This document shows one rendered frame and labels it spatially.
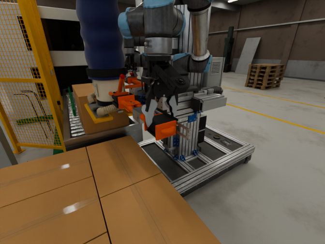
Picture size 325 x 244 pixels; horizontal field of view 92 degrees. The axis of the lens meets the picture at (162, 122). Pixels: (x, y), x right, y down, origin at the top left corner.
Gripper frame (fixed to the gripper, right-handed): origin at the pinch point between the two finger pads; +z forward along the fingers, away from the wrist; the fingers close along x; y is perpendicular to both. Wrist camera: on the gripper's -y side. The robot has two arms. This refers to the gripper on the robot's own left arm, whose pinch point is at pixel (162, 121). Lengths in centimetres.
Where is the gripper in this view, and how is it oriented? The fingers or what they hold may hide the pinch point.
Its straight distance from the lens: 51.2
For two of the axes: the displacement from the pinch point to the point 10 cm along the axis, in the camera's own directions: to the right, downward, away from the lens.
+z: 0.0, 9.1, 4.1
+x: -8.4, 2.2, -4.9
